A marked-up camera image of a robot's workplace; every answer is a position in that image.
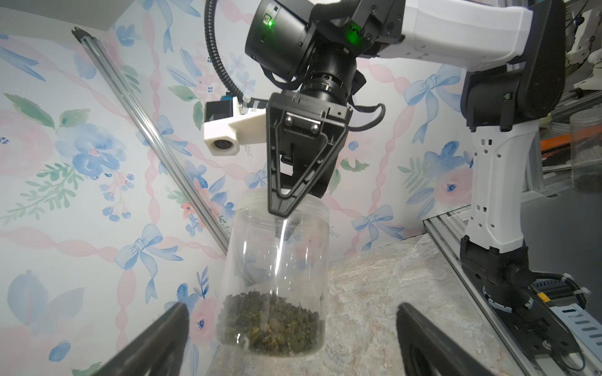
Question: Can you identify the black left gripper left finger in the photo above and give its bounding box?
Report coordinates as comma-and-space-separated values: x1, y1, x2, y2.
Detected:
96, 302, 189, 376

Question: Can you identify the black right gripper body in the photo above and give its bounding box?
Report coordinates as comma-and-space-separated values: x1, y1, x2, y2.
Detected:
266, 91, 351, 197

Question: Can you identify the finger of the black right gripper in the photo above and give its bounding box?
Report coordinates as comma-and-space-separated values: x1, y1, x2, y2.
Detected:
267, 107, 348, 218

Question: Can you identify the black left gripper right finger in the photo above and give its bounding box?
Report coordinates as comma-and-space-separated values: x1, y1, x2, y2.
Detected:
396, 302, 492, 376

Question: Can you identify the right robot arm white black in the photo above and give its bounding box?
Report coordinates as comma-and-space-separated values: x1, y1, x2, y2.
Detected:
246, 1, 565, 305

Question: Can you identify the black corrugated cable conduit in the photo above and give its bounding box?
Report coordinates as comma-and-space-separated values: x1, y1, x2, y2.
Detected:
204, 0, 269, 110

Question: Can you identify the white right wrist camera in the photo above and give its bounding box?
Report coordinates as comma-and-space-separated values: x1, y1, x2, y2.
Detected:
202, 98, 267, 157

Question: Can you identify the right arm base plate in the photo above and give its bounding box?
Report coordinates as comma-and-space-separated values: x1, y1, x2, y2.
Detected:
481, 282, 586, 372

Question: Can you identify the aluminium frame rail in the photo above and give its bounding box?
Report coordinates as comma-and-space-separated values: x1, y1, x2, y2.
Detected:
422, 204, 602, 376

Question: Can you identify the right aluminium corner post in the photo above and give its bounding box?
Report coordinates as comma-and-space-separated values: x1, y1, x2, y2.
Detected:
71, 27, 230, 254

